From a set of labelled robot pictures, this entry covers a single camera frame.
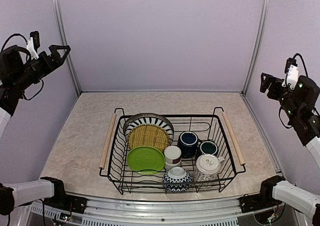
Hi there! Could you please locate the aluminium front rail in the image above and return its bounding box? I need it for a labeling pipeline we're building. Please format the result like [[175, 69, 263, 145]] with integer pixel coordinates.
[[17, 195, 306, 226]]

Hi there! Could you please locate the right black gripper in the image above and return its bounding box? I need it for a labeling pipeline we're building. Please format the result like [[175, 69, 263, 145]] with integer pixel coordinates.
[[260, 72, 302, 122]]

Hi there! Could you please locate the dark teal mug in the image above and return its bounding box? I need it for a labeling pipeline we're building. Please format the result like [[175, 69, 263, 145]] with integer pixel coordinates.
[[195, 141, 219, 158]]

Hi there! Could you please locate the white brown banded cup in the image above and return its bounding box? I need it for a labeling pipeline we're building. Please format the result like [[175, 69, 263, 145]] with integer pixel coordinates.
[[164, 145, 182, 171]]

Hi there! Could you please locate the right aluminium corner post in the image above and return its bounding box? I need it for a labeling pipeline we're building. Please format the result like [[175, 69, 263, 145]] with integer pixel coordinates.
[[242, 0, 270, 97]]

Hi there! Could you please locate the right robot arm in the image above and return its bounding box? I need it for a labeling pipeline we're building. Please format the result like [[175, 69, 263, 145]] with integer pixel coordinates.
[[255, 53, 320, 226]]

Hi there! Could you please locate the navy blue mug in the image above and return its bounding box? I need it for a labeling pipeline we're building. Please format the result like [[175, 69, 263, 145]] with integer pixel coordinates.
[[177, 131, 199, 159]]

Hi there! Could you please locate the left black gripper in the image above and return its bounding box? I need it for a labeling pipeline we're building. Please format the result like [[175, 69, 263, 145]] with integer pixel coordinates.
[[11, 44, 70, 90]]

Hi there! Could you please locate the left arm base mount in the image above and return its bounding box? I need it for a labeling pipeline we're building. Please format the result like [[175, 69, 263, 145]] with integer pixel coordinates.
[[40, 177, 88, 214]]

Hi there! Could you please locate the right wooden rack handle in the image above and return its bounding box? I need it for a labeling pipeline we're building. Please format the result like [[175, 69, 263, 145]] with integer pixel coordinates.
[[221, 111, 246, 166]]

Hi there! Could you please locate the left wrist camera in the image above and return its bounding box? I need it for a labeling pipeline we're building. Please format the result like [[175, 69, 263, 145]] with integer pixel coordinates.
[[26, 31, 40, 59]]

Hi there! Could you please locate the left wooden rack handle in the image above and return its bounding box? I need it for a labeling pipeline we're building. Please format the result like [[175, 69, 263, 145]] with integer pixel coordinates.
[[98, 113, 117, 170]]

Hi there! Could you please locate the aluminium corner post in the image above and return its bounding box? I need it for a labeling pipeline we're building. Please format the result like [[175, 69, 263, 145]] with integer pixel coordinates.
[[52, 0, 82, 97], [242, 0, 270, 97]]

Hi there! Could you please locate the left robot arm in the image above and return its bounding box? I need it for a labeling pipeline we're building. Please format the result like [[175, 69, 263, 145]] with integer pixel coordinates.
[[0, 31, 71, 216]]

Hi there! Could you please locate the woven bamboo plate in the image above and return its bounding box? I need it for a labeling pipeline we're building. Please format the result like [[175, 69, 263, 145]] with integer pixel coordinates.
[[127, 124, 171, 152]]

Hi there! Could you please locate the black wire dish rack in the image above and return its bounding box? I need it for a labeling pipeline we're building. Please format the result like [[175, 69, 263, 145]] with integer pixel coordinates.
[[99, 107, 246, 194]]

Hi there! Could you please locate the wooden rack handle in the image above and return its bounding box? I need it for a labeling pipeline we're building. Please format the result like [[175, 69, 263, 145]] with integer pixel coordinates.
[[221, 111, 246, 166], [98, 113, 117, 170]]

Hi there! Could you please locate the left aluminium corner post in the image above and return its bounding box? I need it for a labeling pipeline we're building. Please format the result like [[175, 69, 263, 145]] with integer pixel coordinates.
[[52, 0, 82, 97]]

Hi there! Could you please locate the white floral patterned mug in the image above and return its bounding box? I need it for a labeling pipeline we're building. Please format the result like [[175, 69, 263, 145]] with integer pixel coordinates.
[[193, 154, 225, 182]]

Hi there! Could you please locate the black white striped plate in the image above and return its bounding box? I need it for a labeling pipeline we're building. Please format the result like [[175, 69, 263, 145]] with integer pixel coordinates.
[[123, 113, 174, 143]]

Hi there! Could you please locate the green plastic plate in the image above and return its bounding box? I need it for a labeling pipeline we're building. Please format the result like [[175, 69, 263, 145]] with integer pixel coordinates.
[[126, 146, 166, 175]]

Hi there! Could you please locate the blue white patterned bowl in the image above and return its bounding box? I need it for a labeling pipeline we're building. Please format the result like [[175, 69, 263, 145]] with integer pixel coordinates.
[[162, 167, 192, 193]]

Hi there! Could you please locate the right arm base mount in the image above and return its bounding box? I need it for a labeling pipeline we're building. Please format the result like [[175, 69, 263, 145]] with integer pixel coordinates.
[[239, 176, 285, 213]]

